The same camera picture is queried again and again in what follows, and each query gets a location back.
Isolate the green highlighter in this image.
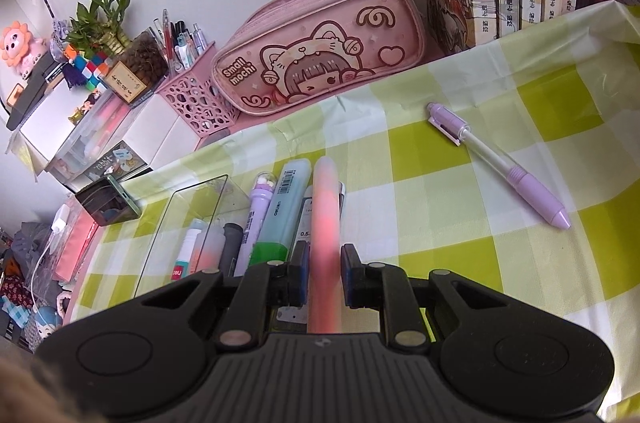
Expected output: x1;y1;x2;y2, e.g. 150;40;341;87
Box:
250;160;315;276

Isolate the purple clear pen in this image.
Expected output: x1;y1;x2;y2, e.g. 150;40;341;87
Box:
426;103;572;231

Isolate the framed calligraphy card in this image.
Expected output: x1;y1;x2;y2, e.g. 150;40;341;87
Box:
106;62;147;104

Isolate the pink perforated pen holder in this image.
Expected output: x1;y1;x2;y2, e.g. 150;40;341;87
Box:
157;40;238;138

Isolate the clear sheet with yellow print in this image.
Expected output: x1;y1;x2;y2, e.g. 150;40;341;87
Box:
7;129;48;184

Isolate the clear plastic organizer box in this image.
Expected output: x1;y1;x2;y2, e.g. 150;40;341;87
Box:
134;173;348;339

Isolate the black smartphone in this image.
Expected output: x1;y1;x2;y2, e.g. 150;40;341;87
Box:
75;175;142;226

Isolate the bunch of pens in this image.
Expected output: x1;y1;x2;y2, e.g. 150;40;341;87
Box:
150;8;208;71

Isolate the black marker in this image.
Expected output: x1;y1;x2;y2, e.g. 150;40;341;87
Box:
220;223;246;276

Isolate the small brown figurine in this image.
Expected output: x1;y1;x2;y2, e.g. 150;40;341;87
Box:
67;100;96;124

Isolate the white charger cable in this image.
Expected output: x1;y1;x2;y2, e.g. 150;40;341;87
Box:
27;223;63;304

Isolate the beige fuzzy sleeve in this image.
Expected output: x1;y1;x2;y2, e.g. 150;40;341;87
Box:
0;348;81;423

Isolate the clear square plant vase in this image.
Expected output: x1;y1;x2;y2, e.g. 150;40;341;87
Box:
105;30;169;106

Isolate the orange highlighter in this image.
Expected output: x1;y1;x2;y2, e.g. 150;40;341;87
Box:
199;223;224;275

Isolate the white purple fat pen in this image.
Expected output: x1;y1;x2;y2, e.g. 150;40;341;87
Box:
234;172;277;276

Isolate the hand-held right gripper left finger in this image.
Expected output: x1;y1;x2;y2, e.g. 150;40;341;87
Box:
132;240;311;349

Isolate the pink folder stack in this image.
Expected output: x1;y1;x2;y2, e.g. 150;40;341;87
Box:
52;198;101;284

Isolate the pink orange lion toy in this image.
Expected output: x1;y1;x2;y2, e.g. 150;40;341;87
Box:
0;21;44;76

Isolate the pink highlighter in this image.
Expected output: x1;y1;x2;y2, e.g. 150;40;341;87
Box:
309;157;345;335

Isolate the large colourful puzzle cube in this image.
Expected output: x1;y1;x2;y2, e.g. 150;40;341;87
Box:
75;53;109;92

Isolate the clear storage box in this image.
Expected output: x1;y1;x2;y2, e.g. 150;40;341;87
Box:
47;90;156;176

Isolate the purple hanging sachet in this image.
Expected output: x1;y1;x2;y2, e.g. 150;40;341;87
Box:
24;0;83;90

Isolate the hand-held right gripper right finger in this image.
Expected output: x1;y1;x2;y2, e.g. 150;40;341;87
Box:
341;244;507;350

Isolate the blue monkey plush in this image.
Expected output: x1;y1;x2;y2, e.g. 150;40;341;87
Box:
31;305;65;336

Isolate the pink cartoon pencil case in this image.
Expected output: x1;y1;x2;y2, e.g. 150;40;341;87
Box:
210;0;427;118

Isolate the white drawer unit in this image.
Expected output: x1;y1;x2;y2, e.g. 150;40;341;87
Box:
47;95;201;196

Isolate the white charger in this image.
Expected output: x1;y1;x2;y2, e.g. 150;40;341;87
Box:
51;203;74;233

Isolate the pink white plush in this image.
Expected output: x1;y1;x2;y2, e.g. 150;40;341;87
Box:
55;290;76;319

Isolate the glue stick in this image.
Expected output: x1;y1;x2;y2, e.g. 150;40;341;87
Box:
171;218;207;282

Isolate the green white checked tablecloth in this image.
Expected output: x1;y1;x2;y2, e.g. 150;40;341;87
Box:
65;0;640;419

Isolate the white cardboard box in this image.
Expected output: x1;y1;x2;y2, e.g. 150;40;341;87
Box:
20;90;108;154

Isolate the grey flat case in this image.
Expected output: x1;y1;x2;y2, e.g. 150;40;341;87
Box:
6;53;68;132

